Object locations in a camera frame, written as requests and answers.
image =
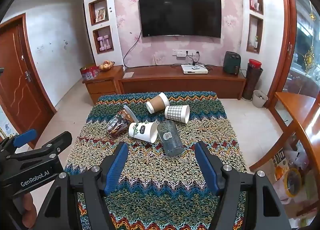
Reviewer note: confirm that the black flat television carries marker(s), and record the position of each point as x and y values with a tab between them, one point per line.
180	15

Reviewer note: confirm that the white set-top box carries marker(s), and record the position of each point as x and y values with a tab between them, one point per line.
195	69

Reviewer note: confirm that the tall dark bin red lid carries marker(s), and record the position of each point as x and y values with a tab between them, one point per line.
252	80

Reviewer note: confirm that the dark green air fryer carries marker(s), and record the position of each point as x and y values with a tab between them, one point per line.
232	62

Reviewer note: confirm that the printed cardboard box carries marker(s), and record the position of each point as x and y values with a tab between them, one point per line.
278	162

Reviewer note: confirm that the wooden framed glass door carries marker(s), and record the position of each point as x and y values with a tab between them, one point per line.
285	32

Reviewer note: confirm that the bowl of fruit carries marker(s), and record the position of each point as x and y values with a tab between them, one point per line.
106	66

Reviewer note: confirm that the pink dumbbell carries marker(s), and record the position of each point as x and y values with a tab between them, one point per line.
108	42
101	43

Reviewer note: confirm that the white wall socket strip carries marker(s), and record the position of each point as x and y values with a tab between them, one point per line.
185	52

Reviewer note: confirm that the long wooden television cabinet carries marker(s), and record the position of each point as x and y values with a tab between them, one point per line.
175	82

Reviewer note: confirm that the clear plastic cup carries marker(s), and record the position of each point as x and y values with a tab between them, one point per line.
170	142

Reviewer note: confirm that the white leaf print paper cup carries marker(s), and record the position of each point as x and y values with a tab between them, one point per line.
146	131

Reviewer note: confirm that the grey pad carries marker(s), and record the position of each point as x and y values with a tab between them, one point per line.
128	75

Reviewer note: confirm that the brown wooden door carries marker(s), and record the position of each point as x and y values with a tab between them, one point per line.
17	82

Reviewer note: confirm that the grey checked paper cup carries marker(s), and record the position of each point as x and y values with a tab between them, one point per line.
175	113

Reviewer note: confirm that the white waste bin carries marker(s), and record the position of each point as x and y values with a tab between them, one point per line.
260	100

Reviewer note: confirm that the pink bottles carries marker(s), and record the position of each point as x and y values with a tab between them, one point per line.
255	5

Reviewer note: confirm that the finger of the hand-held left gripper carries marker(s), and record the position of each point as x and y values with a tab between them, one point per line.
23	137
50	143

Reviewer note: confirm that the small wooden drawer cabinet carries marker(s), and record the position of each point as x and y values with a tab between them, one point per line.
102	86

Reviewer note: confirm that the framed photo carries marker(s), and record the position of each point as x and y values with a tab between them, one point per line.
101	15

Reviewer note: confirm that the red printed tin box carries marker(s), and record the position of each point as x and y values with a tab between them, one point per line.
88	72

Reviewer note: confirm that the person's left hand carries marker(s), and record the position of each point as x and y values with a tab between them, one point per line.
25	202

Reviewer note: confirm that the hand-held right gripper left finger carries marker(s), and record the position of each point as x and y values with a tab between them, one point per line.
115	170

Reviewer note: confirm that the brown paper cup white lid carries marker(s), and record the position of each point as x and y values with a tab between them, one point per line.
157	102

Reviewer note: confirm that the wooden side table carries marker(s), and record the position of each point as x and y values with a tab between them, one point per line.
305	120

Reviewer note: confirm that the colourful zigzag knitted blanket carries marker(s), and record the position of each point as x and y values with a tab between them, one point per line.
155	177

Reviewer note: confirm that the dark printed cup clear lid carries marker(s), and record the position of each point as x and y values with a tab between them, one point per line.
117	123

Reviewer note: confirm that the yellow rimmed round container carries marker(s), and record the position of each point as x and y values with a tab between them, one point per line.
293	182

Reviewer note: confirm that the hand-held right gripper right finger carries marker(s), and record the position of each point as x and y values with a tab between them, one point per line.
206	167

